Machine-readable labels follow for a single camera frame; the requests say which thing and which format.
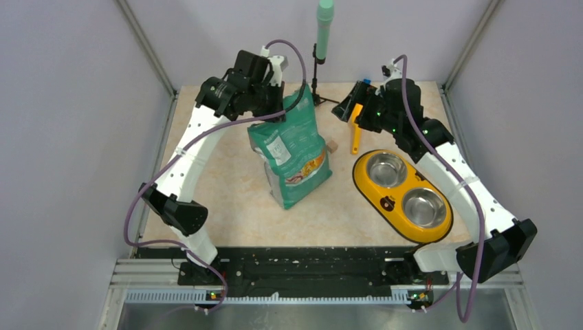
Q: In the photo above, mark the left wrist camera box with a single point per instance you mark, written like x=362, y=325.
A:
x=278, y=63

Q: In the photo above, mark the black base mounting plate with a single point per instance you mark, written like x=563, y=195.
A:
x=300, y=272

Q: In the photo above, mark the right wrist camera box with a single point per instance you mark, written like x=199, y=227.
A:
x=392, y=75

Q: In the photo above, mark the yellow plastic scoop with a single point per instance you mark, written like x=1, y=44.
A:
x=355, y=129

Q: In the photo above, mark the small wooden cube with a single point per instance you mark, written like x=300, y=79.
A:
x=332, y=146

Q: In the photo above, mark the black tripod stand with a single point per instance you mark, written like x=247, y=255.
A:
x=317, y=98

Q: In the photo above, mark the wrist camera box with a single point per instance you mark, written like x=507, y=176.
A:
x=278, y=63
x=392, y=75

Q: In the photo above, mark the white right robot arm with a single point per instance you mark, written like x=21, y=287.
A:
x=499, y=239

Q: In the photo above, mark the aluminium front rail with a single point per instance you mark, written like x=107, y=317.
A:
x=155, y=281

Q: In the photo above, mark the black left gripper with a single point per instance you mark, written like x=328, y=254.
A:
x=277, y=95

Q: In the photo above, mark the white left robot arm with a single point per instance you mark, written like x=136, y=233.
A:
x=171, y=195

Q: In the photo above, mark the green pet food bag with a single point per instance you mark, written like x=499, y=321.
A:
x=294, y=154

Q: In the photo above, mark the green cylinder on stand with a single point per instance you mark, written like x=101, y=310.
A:
x=324, y=18

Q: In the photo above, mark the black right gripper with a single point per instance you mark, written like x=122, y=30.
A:
x=344, y=111

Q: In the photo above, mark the yellow double pet bowl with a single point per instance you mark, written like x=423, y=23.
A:
x=408, y=202

